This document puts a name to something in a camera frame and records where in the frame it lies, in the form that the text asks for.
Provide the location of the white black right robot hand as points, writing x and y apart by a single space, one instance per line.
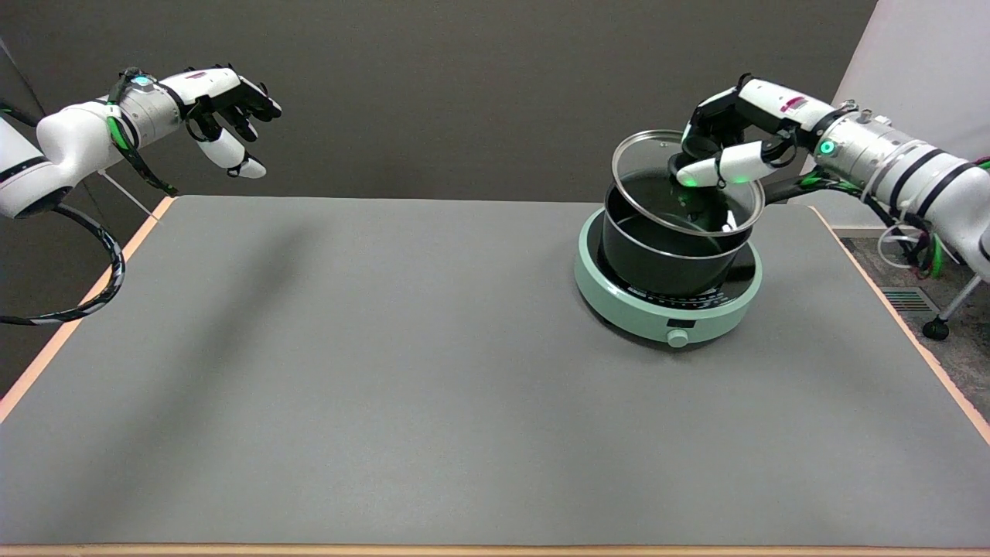
777 100

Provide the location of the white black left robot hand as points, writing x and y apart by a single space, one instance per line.
209 83

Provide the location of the glass pot lid black knob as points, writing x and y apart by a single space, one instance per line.
650 166

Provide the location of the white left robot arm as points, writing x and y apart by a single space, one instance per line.
73 143

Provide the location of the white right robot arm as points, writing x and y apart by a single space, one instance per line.
920 174

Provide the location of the grey floor vent grille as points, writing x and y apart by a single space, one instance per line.
909 299

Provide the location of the mint green induction cooker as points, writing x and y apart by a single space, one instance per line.
619 302

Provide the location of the metal leg with black caster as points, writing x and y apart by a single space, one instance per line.
936 329

